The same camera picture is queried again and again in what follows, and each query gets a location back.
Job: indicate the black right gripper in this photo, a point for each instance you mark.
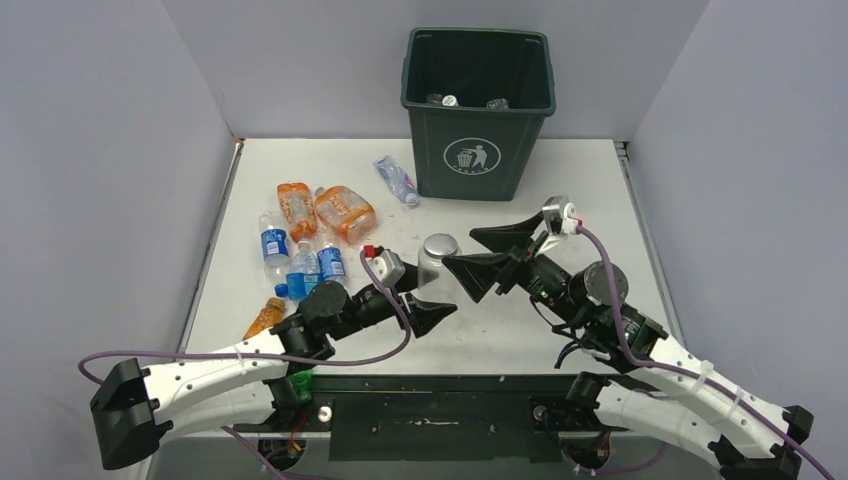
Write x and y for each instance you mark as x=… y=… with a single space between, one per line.
x=475 y=272

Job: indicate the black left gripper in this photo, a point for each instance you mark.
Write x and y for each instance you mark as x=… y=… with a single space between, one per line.
x=421 y=314

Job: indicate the blue label bottle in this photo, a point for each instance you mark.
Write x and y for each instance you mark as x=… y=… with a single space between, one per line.
x=276 y=258
x=331 y=263

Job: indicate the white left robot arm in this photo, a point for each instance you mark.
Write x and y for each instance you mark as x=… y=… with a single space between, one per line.
x=137 y=409

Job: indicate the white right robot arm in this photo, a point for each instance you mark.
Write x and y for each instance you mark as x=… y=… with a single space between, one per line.
x=684 y=401

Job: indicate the dark green plastic trash bin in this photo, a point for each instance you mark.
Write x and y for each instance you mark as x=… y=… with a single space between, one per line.
x=475 y=153

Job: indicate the bottles inside bin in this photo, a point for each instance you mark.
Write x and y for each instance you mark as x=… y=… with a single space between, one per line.
x=454 y=101

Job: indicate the crushed clear bottle white cap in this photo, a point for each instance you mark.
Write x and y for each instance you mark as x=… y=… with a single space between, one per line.
x=398 y=181

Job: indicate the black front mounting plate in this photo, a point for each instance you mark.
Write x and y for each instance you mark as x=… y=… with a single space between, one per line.
x=437 y=418

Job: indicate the light blue water bottle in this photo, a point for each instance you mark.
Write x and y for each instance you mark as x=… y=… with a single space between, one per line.
x=304 y=272

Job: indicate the crushed orange bottle middle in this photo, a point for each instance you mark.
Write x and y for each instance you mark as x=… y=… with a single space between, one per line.
x=345 y=212

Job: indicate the crushed orange bottle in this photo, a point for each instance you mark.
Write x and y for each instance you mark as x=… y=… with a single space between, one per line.
x=296 y=203
x=345 y=212

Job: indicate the green plastic bottle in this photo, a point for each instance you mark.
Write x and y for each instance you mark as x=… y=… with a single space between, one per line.
x=301 y=383

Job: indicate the orange tea bottle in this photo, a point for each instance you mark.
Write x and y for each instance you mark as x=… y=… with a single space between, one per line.
x=271 y=314

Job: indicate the crushed orange bottle far left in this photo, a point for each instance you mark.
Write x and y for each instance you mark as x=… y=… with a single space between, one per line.
x=296 y=203

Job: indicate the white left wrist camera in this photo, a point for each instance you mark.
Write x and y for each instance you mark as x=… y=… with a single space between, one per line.
x=385 y=264

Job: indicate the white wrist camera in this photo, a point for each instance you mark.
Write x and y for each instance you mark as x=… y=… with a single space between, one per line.
x=385 y=264
x=559 y=216

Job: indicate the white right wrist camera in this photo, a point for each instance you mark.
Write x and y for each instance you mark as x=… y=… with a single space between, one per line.
x=559 y=216

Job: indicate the aluminium rail frame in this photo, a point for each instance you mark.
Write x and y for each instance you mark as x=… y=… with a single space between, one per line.
x=636 y=192

